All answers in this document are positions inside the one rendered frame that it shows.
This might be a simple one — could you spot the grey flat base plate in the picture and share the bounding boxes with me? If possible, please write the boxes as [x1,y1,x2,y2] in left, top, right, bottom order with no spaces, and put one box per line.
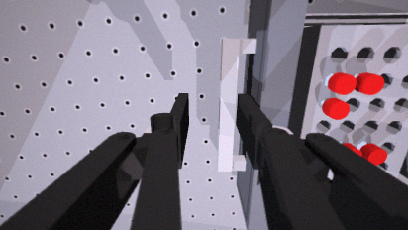
[0,0,250,230]

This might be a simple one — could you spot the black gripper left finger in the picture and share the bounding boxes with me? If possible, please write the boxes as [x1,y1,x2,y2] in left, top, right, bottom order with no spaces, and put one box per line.
[0,93,189,230]

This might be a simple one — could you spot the white tube rack with holes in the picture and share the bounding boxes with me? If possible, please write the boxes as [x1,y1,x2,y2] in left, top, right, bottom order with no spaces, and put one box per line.
[287,24,408,178]
[399,152,408,178]

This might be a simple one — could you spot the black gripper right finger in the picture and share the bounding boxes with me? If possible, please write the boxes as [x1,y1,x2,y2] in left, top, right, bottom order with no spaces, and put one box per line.
[236,94,408,230]

